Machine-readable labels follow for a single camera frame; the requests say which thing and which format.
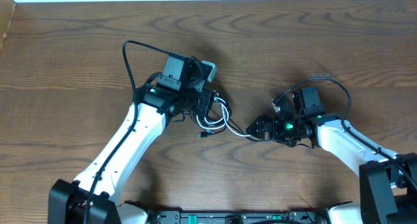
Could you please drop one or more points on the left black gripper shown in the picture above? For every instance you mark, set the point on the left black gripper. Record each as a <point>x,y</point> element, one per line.
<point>207,98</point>

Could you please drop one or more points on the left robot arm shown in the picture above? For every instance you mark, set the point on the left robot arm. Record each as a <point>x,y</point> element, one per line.
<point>93,196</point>

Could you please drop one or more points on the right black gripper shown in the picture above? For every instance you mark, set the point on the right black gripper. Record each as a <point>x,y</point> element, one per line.
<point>263,120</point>

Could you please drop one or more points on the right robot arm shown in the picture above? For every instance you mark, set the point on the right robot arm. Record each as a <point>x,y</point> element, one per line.
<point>387,178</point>

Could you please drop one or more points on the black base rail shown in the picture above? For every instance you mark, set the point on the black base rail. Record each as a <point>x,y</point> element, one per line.
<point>295,215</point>

